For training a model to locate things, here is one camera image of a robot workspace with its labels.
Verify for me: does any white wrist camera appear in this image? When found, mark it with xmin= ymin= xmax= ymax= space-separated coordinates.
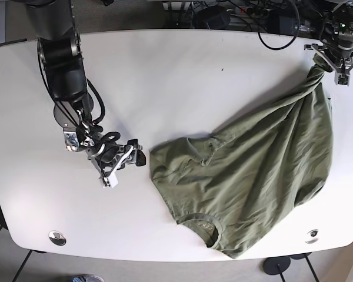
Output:
xmin=101 ymin=173 xmax=118 ymax=188
xmin=334 ymin=72 xmax=350 ymax=86

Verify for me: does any black power adapter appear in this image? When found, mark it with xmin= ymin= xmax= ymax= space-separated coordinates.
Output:
xmin=192 ymin=5 xmax=231 ymax=29

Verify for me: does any left chrome table grommet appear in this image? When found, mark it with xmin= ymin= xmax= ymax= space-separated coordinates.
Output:
xmin=48 ymin=230 xmax=66 ymax=246

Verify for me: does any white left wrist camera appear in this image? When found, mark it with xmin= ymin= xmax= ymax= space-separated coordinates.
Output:
xmin=334 ymin=72 xmax=350 ymax=86

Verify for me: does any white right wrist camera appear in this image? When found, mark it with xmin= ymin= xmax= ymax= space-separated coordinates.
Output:
xmin=101 ymin=173 xmax=118 ymax=188

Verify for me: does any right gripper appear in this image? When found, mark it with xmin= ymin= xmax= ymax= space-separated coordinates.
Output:
xmin=63 ymin=127 xmax=146 ymax=179

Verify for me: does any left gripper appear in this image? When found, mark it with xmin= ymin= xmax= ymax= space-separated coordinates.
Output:
xmin=304 ymin=11 xmax=353 ymax=79

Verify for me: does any black electronics box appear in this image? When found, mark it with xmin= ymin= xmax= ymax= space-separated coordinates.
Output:
xmin=266 ymin=14 xmax=298 ymax=36

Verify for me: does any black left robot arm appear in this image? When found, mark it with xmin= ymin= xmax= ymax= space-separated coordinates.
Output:
xmin=260 ymin=1 xmax=353 ymax=86

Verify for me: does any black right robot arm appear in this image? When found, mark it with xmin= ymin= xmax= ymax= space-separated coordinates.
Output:
xmin=24 ymin=1 xmax=146 ymax=187

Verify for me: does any right chrome table grommet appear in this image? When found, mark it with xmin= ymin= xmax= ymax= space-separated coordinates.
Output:
xmin=304 ymin=229 xmax=319 ymax=244

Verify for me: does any black round stand base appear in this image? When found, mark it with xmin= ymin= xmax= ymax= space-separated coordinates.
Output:
xmin=262 ymin=256 xmax=291 ymax=276

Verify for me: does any chrome table grommet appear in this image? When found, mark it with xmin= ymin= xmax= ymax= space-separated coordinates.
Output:
xmin=304 ymin=229 xmax=319 ymax=244
xmin=48 ymin=230 xmax=66 ymax=246

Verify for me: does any grey sneaker shoe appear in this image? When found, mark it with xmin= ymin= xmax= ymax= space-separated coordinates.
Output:
xmin=68 ymin=274 xmax=104 ymax=282

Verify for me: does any dark olive green cloth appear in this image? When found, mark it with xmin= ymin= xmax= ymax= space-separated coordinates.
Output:
xmin=149 ymin=56 xmax=334 ymax=259

